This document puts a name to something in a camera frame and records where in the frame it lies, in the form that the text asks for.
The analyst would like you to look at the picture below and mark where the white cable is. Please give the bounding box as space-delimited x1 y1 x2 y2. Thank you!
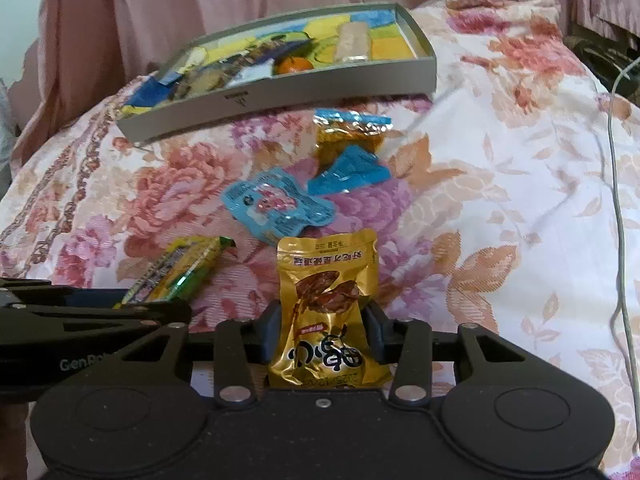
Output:
606 55 640 357

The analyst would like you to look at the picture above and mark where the large pink curtain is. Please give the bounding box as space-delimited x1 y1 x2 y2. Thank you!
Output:
10 0 576 128

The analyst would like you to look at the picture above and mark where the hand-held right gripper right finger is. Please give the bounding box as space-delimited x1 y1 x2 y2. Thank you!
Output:
361 301 527 407

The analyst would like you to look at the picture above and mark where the grey pillow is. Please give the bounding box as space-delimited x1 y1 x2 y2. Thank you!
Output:
0 77 16 196

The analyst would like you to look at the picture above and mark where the orange mandarin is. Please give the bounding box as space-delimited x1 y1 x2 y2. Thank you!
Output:
273 55 316 77

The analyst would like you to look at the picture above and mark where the light blue pig-print packet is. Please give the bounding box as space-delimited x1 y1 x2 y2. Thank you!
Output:
222 170 336 247

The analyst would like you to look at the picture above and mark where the dark blue snack bar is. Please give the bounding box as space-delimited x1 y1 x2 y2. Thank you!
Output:
220 42 301 69

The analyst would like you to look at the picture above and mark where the gold nut snack packet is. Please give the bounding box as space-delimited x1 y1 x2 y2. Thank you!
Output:
267 227 394 392

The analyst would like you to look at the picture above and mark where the floral bedsheet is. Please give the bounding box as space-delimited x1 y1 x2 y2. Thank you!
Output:
0 0 640 480

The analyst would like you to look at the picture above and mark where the beige rice cracker bar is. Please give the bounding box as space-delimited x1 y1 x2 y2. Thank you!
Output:
333 22 372 66

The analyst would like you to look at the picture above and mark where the green yellow snack bar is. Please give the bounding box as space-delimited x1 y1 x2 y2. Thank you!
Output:
112 236 237 311

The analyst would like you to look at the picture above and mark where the dark bag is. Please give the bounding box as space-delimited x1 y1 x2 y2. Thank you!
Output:
570 25 640 95

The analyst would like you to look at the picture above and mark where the gold packet with blue edge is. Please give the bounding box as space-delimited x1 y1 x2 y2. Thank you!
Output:
313 108 394 167

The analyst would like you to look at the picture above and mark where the plain light blue packet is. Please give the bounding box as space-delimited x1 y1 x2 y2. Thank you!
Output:
307 145 392 197

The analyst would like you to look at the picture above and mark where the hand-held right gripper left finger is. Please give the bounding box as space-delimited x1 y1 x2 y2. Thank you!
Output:
120 301 283 408

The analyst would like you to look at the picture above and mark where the grey shallow cardboard box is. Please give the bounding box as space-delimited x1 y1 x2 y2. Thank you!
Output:
116 2 437 144

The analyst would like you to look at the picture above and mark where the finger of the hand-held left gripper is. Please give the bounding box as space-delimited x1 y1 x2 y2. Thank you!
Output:
0 278 130 311
0 302 194 347

